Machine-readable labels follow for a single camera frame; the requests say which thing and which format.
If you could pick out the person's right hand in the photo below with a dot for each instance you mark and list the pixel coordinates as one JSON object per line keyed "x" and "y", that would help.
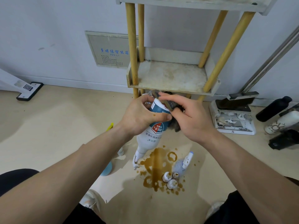
{"x": 195, "y": 121}

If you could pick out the white spray bottle blue label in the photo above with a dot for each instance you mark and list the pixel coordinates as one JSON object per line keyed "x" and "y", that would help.
{"x": 149, "y": 139}

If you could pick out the person's right shoe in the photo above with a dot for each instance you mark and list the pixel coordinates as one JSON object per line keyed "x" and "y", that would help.
{"x": 215, "y": 208}

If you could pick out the person's right trouser leg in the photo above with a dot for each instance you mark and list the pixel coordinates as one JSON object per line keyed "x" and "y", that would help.
{"x": 231, "y": 209}

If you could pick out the yellow plastic item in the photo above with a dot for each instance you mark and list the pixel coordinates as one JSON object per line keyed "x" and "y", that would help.
{"x": 110, "y": 127}

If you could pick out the person's left forearm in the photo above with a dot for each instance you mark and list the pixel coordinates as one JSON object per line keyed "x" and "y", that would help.
{"x": 63, "y": 174}

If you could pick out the person's left trouser leg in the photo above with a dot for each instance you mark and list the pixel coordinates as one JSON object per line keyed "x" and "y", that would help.
{"x": 21, "y": 177}

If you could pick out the person's trouser leg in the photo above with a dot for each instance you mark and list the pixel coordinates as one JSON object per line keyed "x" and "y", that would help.
{"x": 231, "y": 209}
{"x": 21, "y": 177}

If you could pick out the white shelf rack wooden poles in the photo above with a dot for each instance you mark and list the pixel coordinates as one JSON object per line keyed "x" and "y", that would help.
{"x": 172, "y": 74}

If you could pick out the white flat mop head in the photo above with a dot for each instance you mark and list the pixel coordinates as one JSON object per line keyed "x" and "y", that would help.
{"x": 25, "y": 87}

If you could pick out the person's left shoe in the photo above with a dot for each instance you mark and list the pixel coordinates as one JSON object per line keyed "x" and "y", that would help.
{"x": 92, "y": 200}

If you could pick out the person's shoe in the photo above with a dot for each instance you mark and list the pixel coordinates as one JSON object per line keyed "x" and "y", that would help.
{"x": 92, "y": 200}
{"x": 215, "y": 208}

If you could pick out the small white blue spray bottle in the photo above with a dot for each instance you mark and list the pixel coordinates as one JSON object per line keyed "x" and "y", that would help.
{"x": 184, "y": 164}

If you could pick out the brown liquid spill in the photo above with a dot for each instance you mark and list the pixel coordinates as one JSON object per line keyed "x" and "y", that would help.
{"x": 156, "y": 167}

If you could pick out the small white container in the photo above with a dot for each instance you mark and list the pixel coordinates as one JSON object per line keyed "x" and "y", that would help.
{"x": 120, "y": 152}

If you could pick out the white dustpan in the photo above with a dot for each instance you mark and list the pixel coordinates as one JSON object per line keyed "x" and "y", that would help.
{"x": 236, "y": 122}

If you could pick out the person's right forearm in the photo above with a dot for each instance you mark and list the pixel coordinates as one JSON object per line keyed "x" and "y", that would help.
{"x": 252, "y": 179}

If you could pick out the grey scouring cloth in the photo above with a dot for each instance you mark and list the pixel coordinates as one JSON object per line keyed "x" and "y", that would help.
{"x": 174, "y": 105}

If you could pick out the white bottle with pattern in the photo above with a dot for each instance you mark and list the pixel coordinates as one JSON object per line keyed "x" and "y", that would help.
{"x": 282, "y": 123}

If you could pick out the person's left thumb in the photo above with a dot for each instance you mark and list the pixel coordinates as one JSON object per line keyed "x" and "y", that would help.
{"x": 162, "y": 117}

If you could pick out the blue round container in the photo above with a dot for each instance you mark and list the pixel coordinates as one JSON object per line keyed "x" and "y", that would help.
{"x": 107, "y": 170}

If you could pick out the tiny white bottle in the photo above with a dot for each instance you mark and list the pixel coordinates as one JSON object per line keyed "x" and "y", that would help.
{"x": 175, "y": 175}

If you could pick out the black spray bottle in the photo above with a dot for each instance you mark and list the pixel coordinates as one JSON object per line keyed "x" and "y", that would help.
{"x": 283, "y": 139}

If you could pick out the person's right thumb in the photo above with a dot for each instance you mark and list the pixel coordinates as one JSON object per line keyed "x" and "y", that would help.
{"x": 179, "y": 117}

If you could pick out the person's left hand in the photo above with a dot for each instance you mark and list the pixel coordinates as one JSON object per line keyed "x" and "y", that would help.
{"x": 136, "y": 116}

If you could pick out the grey wall utility box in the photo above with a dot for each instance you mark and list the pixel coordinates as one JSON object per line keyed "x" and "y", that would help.
{"x": 109, "y": 50}

